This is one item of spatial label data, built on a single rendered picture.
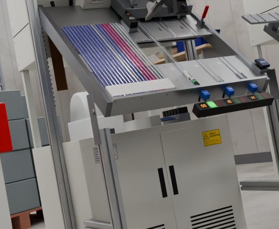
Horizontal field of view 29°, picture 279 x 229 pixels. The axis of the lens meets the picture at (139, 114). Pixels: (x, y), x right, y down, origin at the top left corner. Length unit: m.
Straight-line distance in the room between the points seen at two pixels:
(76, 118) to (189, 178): 6.20
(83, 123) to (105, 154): 6.39
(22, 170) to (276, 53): 3.25
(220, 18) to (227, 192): 4.78
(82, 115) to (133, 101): 6.40
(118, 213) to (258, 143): 5.02
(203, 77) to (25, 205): 2.87
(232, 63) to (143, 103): 0.50
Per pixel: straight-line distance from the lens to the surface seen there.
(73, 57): 2.04
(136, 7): 2.36
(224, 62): 2.23
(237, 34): 6.82
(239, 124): 6.92
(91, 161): 2.11
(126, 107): 1.86
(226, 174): 2.41
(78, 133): 8.35
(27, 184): 4.70
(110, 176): 1.81
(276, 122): 2.20
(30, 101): 2.69
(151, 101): 1.90
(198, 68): 2.13
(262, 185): 2.35
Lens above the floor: 0.60
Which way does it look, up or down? 2 degrees up
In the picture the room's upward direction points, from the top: 10 degrees counter-clockwise
